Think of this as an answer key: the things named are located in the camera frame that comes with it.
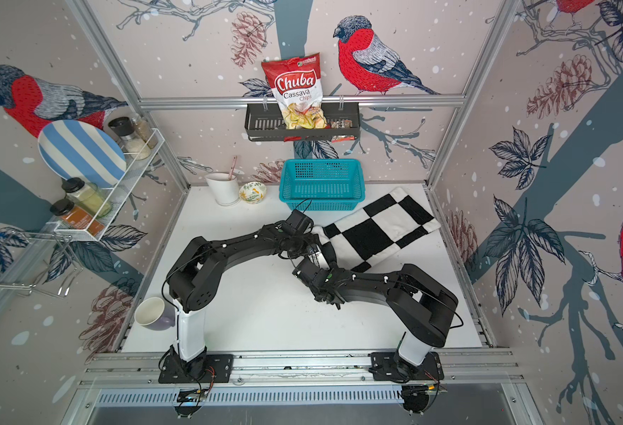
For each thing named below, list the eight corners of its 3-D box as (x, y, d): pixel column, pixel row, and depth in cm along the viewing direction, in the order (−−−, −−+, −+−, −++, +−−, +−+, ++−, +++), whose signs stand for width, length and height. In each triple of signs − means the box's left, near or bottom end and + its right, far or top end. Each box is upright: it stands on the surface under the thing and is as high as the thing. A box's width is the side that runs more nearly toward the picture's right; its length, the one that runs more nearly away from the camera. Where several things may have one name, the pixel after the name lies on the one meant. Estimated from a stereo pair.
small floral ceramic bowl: (237, 198, 117) (235, 192, 114) (250, 184, 123) (249, 178, 120) (256, 207, 114) (254, 201, 111) (269, 192, 120) (268, 186, 116)
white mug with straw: (214, 205, 114) (202, 183, 103) (221, 184, 122) (211, 161, 111) (238, 205, 114) (229, 183, 103) (244, 184, 122) (236, 161, 111)
